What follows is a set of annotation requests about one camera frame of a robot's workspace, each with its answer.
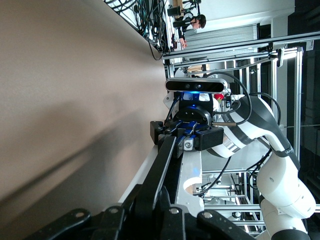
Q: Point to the tan cardboard box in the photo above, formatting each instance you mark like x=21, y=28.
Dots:
x=197, y=68

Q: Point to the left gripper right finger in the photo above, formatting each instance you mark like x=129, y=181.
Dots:
x=200, y=230

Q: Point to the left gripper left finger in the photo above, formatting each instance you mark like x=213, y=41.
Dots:
x=112, y=225

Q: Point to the grey roller shutter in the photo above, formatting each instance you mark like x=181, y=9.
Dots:
x=225, y=35

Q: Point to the small frame-mounted camera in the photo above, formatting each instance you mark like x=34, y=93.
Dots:
x=280, y=57

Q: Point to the aluminium profile frame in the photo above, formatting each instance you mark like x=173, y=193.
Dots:
x=298, y=100

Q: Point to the right white Franka arm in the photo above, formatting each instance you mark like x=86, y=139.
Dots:
x=282, y=180

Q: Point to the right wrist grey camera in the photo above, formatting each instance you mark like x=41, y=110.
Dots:
x=195, y=86

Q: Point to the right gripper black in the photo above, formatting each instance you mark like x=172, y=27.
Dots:
x=192, y=115

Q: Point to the person with dark headset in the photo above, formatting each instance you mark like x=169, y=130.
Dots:
x=193, y=23

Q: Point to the brown paper table cover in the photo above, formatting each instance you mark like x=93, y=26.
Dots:
x=62, y=75

